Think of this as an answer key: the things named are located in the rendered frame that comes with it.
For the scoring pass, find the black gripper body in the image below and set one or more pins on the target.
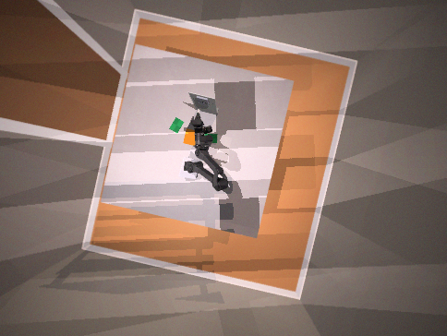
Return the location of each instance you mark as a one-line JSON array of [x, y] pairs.
[[198, 127]]

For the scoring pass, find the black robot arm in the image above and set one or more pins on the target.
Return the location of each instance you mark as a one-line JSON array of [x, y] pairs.
[[202, 145]]

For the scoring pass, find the grey panel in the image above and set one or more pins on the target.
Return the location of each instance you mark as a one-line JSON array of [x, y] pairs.
[[204, 103]]

